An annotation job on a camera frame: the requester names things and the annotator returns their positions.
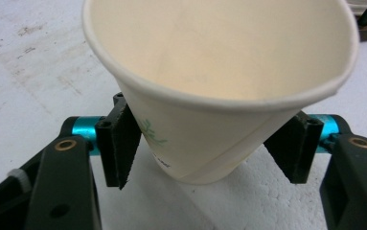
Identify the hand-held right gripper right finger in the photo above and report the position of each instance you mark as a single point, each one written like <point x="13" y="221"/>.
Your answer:
<point x="296" y="150"/>

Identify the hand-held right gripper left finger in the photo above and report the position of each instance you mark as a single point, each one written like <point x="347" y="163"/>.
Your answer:
<point x="120" y="143"/>

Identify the white paper cup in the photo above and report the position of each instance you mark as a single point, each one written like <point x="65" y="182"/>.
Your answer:
<point x="219" y="143"/>

